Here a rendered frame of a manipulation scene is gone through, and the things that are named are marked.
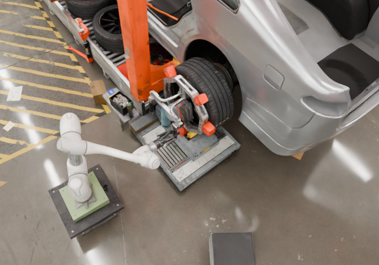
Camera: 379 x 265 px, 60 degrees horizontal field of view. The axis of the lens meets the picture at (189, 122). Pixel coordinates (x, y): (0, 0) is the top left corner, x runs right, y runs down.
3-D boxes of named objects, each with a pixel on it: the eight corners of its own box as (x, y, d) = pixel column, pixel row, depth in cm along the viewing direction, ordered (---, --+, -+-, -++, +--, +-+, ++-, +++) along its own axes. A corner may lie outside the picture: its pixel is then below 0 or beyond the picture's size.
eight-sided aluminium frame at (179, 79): (204, 140, 298) (211, 104, 253) (198, 144, 295) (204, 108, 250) (168, 102, 320) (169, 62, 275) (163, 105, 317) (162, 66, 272)
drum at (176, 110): (192, 113, 289) (193, 103, 278) (173, 124, 281) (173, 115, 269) (182, 102, 295) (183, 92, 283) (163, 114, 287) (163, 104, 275)
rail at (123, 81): (148, 109, 364) (148, 97, 345) (141, 113, 360) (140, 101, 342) (49, -4, 464) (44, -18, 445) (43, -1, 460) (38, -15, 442)
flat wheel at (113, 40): (84, 41, 404) (80, 26, 384) (115, 12, 438) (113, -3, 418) (129, 61, 389) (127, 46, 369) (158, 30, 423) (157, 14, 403)
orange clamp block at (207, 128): (207, 125, 279) (215, 132, 275) (201, 129, 276) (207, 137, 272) (208, 120, 273) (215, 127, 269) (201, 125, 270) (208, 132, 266)
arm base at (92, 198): (76, 213, 276) (75, 211, 271) (71, 190, 287) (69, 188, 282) (98, 204, 280) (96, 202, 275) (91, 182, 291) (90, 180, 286)
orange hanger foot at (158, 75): (192, 73, 350) (194, 49, 322) (152, 96, 330) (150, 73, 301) (183, 64, 357) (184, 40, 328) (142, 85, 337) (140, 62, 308)
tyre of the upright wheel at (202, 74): (185, 43, 289) (188, 96, 339) (163, 54, 279) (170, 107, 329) (237, 80, 254) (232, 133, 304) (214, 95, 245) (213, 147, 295)
